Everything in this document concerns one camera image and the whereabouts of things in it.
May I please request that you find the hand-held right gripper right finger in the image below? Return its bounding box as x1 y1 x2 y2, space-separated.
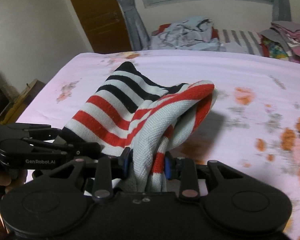
163 156 241 203

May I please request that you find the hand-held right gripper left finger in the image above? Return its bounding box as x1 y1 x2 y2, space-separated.
49 147 133 203

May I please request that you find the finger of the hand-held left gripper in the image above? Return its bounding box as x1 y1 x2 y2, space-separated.
27 139 102 159
0 123 62 141

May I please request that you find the red black white striped sweater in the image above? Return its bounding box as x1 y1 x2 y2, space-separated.
61 61 218 193

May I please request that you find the pink clothes pile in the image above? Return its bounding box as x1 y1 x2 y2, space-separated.
260 20 300 67

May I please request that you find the person's left hand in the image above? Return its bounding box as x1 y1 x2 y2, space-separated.
0 166 28 195

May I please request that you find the cardboard box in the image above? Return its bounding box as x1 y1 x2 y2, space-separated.
0 79 46 125

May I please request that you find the pink floral bedsheet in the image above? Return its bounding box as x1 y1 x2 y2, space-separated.
5 50 300 240

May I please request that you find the brown wooden door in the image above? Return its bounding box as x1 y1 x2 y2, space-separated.
62 0 133 54

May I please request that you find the light blue printed garment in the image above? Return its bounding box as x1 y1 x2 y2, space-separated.
149 16 227 52

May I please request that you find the grey curtain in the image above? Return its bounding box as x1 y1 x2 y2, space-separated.
270 0 292 23
106 0 152 51

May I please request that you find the striped grey white cloth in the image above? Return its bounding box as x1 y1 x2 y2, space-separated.
219 29 265 55

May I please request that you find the colourful printed cloth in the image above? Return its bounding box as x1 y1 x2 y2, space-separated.
261 36 290 60

